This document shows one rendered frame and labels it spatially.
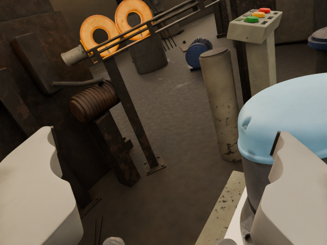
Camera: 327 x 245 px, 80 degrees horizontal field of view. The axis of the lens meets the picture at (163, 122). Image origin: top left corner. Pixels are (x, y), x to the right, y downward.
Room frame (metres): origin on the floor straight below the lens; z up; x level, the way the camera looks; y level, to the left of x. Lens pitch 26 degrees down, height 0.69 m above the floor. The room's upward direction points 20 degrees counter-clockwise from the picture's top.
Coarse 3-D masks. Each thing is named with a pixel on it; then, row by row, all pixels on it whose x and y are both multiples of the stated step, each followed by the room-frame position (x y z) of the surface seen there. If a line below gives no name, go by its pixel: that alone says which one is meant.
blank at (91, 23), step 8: (96, 16) 0.90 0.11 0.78; (104, 16) 0.90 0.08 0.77; (88, 24) 0.89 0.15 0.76; (96, 24) 0.90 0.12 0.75; (104, 24) 0.90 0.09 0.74; (112, 24) 0.90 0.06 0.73; (80, 32) 0.89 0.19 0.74; (88, 32) 0.89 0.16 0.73; (112, 32) 0.90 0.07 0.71; (88, 40) 0.89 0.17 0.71; (88, 48) 0.88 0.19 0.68; (112, 48) 0.90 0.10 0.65
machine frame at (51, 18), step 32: (0, 0) 1.03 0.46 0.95; (32, 0) 1.12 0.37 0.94; (0, 32) 0.94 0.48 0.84; (32, 32) 1.01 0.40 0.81; (64, 32) 1.11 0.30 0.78; (0, 64) 0.89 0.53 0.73; (64, 64) 1.05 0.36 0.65; (32, 96) 0.91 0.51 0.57; (64, 96) 1.00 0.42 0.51; (0, 128) 0.80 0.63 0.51; (64, 128) 0.94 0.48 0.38; (0, 160) 0.75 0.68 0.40; (96, 160) 0.98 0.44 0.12
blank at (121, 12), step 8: (128, 0) 0.92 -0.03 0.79; (136, 0) 0.92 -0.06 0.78; (120, 8) 0.91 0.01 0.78; (128, 8) 0.92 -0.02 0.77; (136, 8) 0.92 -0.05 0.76; (144, 8) 0.93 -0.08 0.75; (120, 16) 0.91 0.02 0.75; (144, 16) 0.92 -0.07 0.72; (120, 24) 0.91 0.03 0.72; (120, 32) 0.91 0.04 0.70; (144, 32) 0.92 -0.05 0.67
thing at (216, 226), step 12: (228, 180) 0.35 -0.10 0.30; (240, 180) 0.34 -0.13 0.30; (228, 192) 0.32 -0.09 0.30; (240, 192) 0.31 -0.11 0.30; (216, 204) 0.30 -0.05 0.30; (228, 204) 0.29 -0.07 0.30; (216, 216) 0.27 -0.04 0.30; (228, 216) 0.26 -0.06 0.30; (204, 228) 0.26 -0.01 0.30; (216, 228) 0.25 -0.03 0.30; (204, 240) 0.24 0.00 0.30; (216, 240) 0.23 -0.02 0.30
